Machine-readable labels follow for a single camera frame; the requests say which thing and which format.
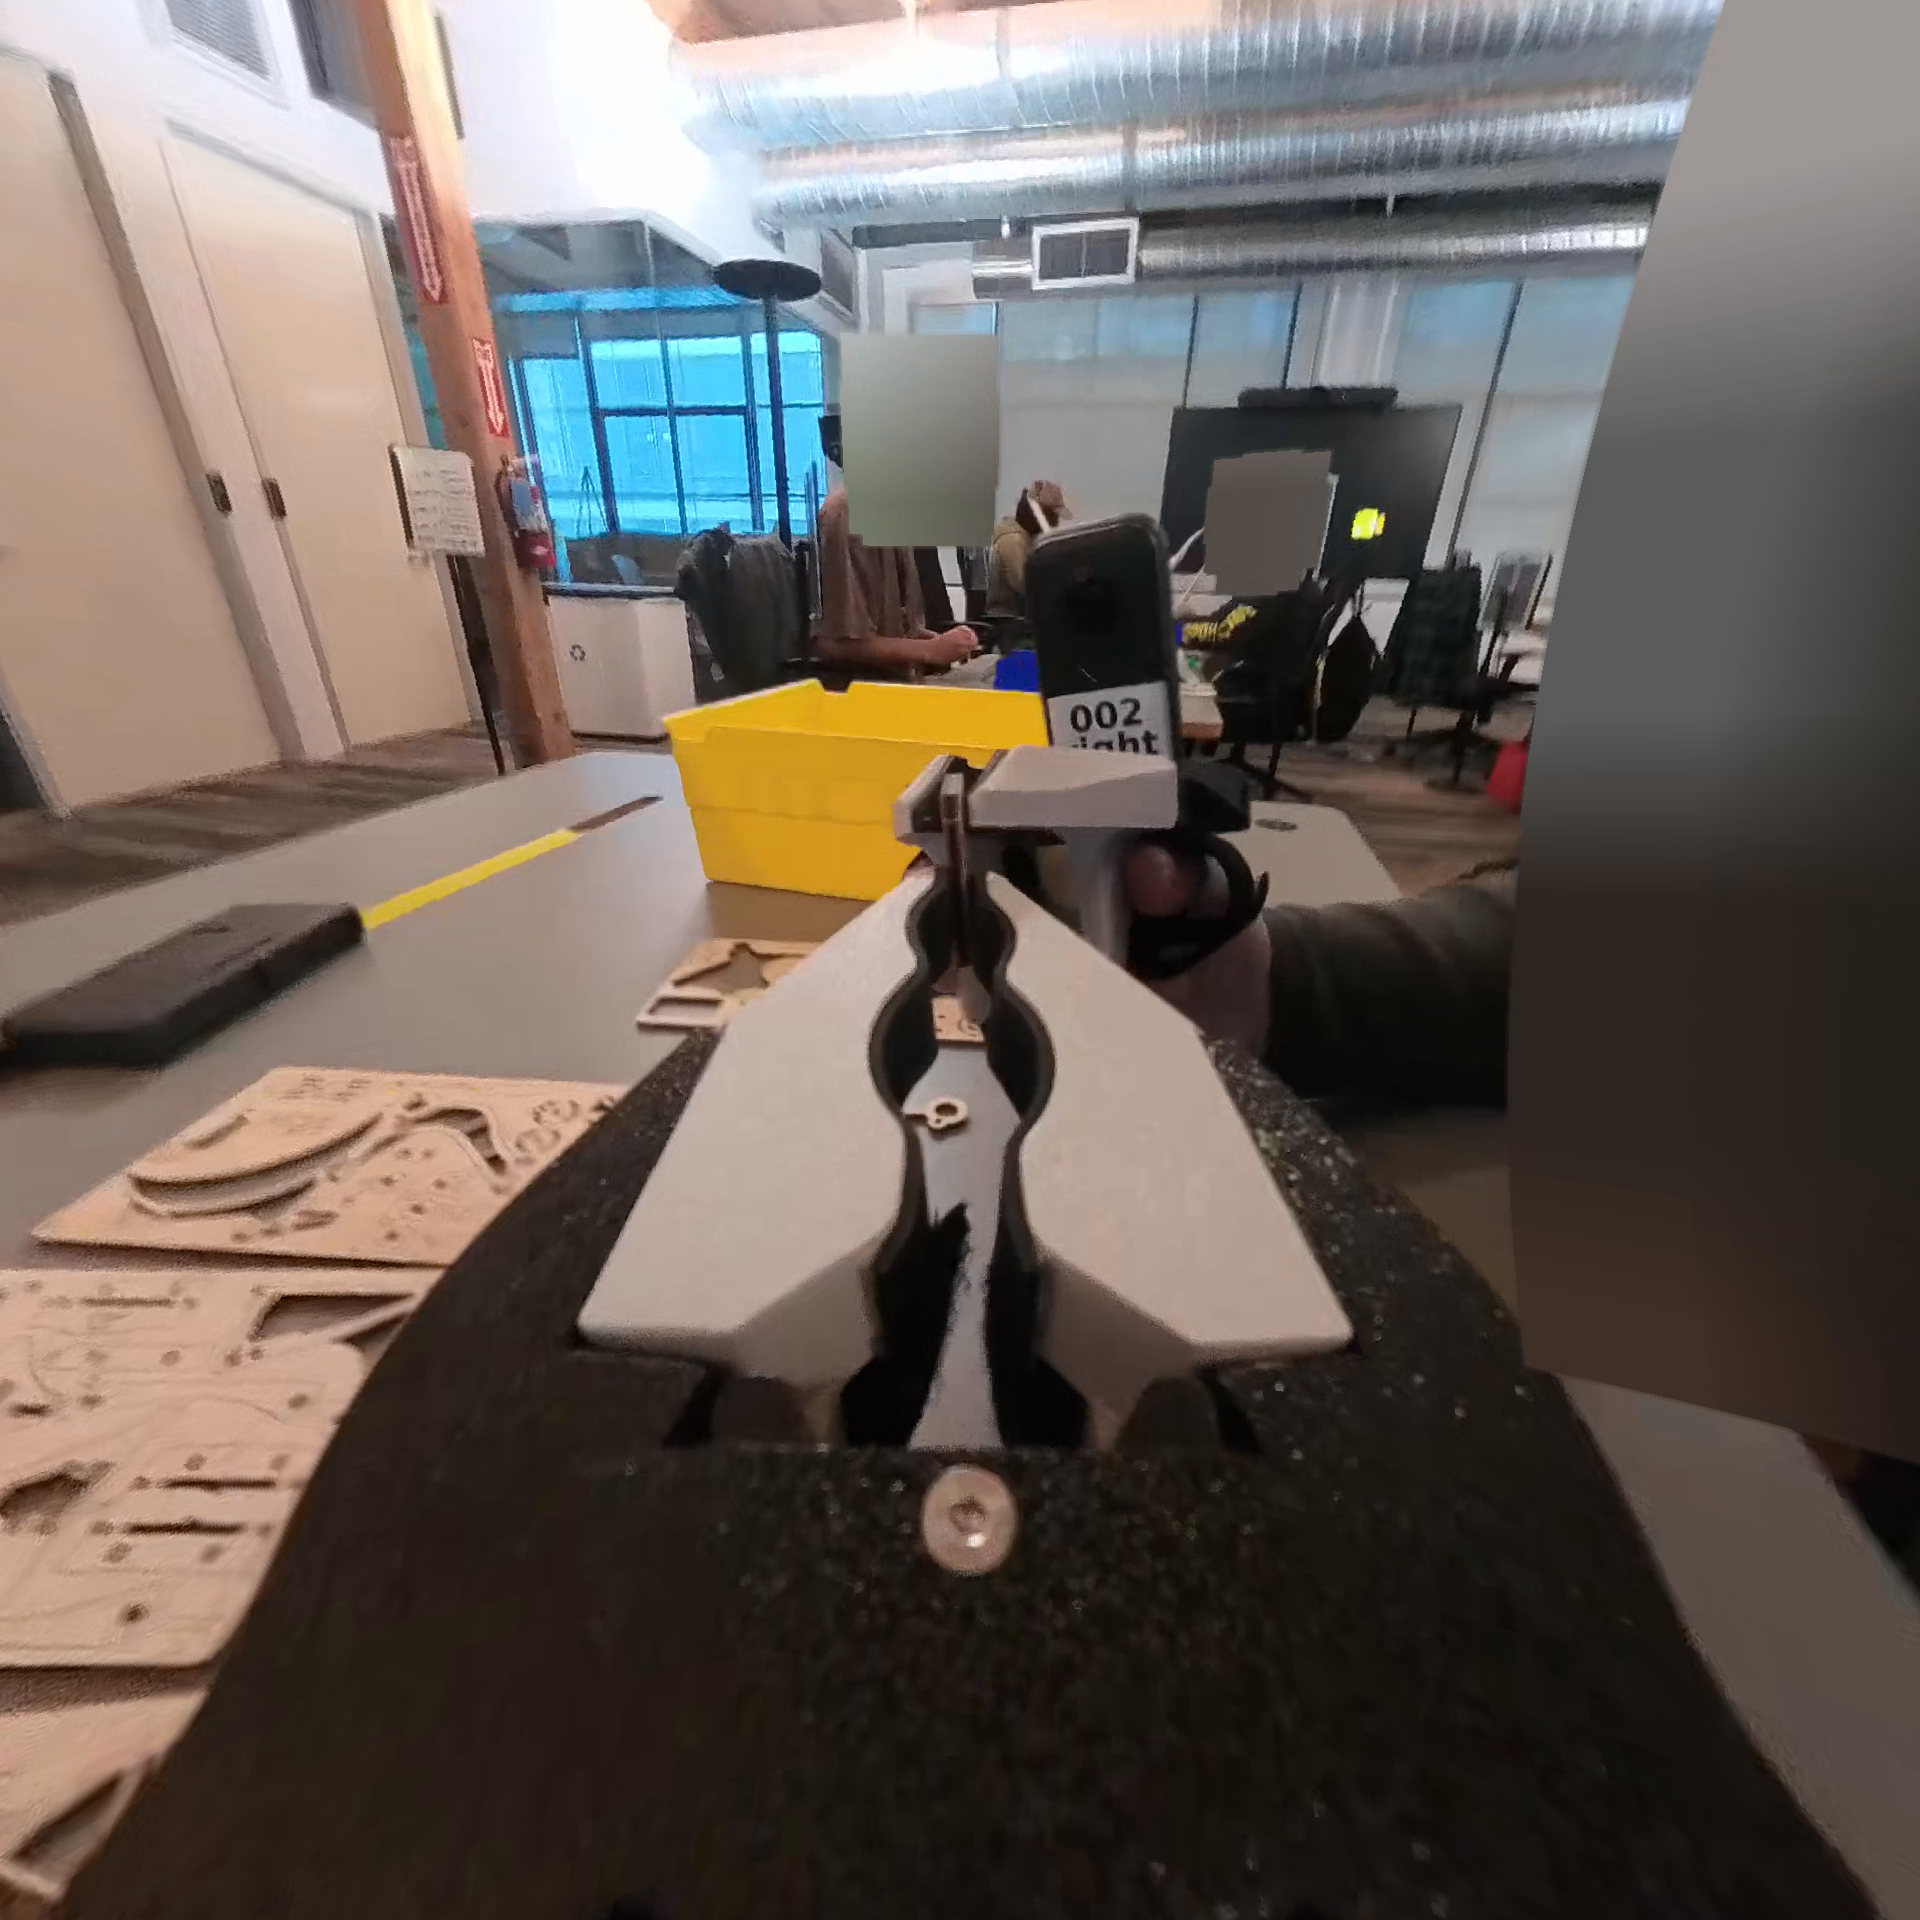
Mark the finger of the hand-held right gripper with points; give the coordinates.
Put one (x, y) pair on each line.
(1088, 789)
(926, 811)

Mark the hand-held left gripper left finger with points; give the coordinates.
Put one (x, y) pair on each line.
(751, 1185)

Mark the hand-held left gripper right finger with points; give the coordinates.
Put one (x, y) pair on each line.
(1171, 1185)

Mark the wooden model part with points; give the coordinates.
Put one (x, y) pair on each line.
(955, 862)

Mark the person's right hand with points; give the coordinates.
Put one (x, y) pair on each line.
(1230, 982)

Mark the small blue bin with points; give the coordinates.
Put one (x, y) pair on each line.
(1020, 671)

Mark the yellow plastic bin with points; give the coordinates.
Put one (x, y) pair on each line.
(780, 811)

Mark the wooden sheet with star cutout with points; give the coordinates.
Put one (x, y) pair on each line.
(705, 991)

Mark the black backpack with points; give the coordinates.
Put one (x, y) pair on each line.
(1350, 675)

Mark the office chair with black jacket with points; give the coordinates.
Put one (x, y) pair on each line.
(743, 608)

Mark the black soundbar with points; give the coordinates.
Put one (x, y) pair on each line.
(1321, 394)

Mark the office chair with plaid jacket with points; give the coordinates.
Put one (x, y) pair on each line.
(1437, 630)

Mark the white recycling cabinet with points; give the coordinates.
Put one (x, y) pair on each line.
(614, 661)

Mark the large black screen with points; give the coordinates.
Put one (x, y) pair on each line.
(1411, 464)

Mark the white ceiling vent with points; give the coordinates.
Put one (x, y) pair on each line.
(1083, 253)

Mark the yellow tape strip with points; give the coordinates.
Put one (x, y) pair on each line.
(465, 879)

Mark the wooden sheet with curved cutouts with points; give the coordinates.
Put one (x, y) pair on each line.
(331, 1185)

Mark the black floor lamp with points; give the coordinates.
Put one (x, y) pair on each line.
(768, 278)

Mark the large blue-tinted window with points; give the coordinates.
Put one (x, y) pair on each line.
(661, 420)

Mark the red fire extinguisher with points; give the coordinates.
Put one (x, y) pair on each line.
(525, 518)

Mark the white notice board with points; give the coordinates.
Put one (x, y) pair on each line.
(440, 502)

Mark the black flat case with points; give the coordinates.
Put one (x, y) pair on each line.
(181, 982)

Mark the wooden sheet with slot cutouts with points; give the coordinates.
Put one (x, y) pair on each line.
(150, 1454)

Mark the white door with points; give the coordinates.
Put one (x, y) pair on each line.
(90, 494)
(345, 494)

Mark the thin silver air duct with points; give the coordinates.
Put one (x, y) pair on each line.
(1394, 243)

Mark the wooden support post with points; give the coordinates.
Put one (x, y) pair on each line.
(465, 375)

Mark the black wall speaker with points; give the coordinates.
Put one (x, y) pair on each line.
(332, 52)

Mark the white wall vent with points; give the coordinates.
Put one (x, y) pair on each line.
(225, 30)

